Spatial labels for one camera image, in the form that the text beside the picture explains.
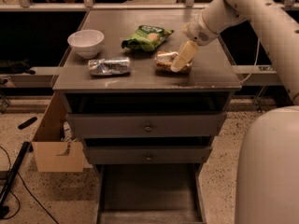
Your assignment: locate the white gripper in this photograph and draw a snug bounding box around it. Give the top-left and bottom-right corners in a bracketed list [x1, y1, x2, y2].
[170, 13, 218, 72]

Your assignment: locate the orange crushed can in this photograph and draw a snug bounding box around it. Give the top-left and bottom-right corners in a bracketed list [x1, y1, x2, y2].
[155, 51, 192, 74]

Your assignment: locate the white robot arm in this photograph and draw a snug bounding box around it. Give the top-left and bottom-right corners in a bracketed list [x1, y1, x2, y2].
[184, 0, 299, 224]

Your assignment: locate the grey wooden drawer cabinet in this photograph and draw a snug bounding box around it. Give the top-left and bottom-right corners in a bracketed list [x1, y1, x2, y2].
[51, 8, 243, 224]

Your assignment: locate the grey top drawer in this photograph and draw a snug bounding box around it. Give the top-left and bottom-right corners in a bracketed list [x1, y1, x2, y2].
[66, 112, 226, 139]

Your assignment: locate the grey middle drawer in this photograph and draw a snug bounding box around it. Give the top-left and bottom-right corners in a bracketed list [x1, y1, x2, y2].
[84, 146, 211, 164]

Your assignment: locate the grey open bottom drawer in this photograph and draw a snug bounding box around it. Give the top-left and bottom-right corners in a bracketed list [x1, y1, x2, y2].
[95, 164, 207, 224]

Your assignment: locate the green chip bag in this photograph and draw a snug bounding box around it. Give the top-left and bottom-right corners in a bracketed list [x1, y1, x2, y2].
[121, 25, 174, 51]

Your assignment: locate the white ceramic bowl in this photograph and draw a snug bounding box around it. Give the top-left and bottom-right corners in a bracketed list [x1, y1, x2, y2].
[67, 29, 105, 59]

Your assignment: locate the black marker on floor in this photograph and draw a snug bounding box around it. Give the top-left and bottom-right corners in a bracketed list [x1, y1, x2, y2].
[18, 117, 37, 130]

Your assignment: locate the cardboard box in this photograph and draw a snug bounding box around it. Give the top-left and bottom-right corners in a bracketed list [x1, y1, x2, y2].
[32, 94, 85, 172]

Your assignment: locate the black bag on ledge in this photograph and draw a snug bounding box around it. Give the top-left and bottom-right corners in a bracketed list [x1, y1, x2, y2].
[0, 60, 36, 75]

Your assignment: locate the black pole on floor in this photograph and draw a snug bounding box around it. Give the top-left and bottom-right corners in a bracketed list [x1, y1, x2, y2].
[0, 141, 30, 219]

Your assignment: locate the white cable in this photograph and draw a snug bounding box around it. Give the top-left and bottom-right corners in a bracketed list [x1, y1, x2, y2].
[239, 37, 261, 85]

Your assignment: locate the black cable on floor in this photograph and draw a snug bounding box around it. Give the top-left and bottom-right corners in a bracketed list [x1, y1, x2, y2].
[0, 145, 60, 224]

